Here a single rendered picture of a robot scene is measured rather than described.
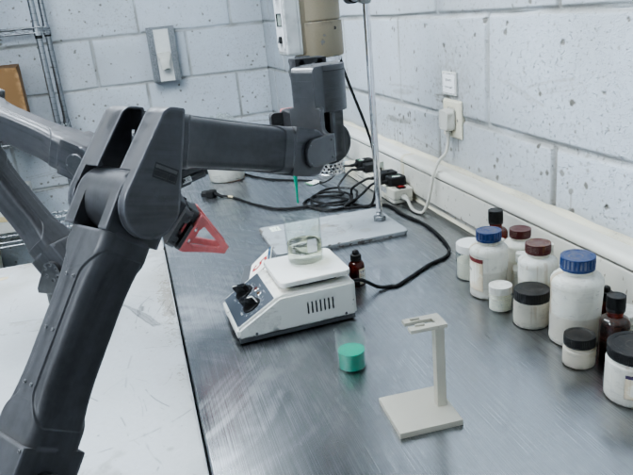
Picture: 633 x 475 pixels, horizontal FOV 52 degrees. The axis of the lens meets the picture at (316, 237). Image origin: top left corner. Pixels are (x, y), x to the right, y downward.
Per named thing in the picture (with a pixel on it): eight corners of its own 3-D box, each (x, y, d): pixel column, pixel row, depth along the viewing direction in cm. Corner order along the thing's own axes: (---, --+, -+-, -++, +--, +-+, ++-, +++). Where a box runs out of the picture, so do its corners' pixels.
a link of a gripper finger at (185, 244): (232, 224, 111) (185, 197, 108) (240, 237, 105) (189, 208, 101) (211, 257, 112) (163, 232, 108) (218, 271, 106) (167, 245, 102)
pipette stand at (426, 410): (400, 439, 77) (394, 342, 72) (379, 402, 84) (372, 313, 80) (463, 425, 78) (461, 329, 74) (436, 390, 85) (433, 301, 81)
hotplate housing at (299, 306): (239, 347, 102) (233, 301, 99) (224, 314, 113) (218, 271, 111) (370, 316, 108) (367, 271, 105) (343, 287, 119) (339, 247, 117)
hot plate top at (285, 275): (280, 289, 102) (279, 284, 101) (262, 264, 112) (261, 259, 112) (351, 273, 105) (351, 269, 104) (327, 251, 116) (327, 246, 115)
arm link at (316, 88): (306, 61, 88) (245, 72, 79) (360, 59, 83) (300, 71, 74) (314, 147, 92) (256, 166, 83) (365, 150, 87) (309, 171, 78)
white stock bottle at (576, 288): (608, 349, 91) (613, 262, 87) (555, 351, 92) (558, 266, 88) (592, 325, 98) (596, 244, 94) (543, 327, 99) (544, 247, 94)
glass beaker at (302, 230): (330, 256, 112) (325, 209, 109) (317, 270, 106) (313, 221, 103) (292, 254, 114) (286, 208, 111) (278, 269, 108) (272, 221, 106)
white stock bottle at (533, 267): (538, 317, 102) (539, 252, 98) (509, 303, 107) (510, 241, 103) (564, 305, 104) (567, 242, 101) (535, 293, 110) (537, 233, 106)
